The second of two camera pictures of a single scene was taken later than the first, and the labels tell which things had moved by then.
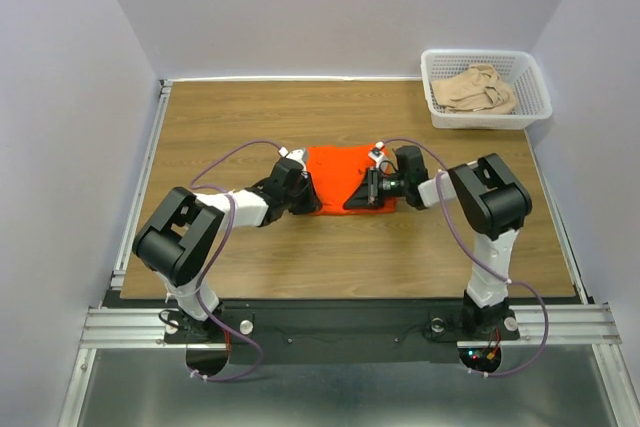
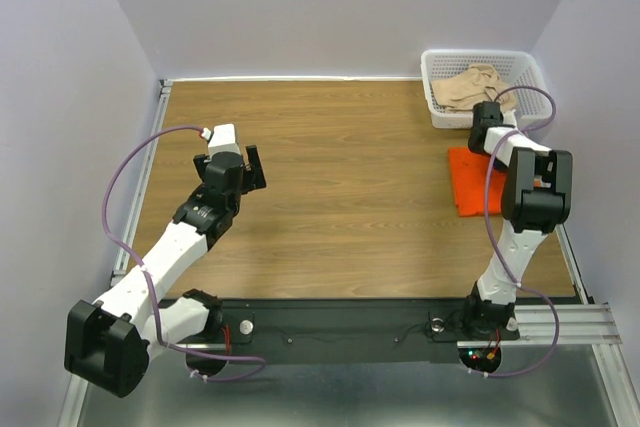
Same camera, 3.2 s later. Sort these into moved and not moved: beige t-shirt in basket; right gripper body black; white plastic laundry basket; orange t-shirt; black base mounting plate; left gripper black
Moved: right gripper body black; orange t-shirt; left gripper black
Not moved: white plastic laundry basket; beige t-shirt in basket; black base mounting plate
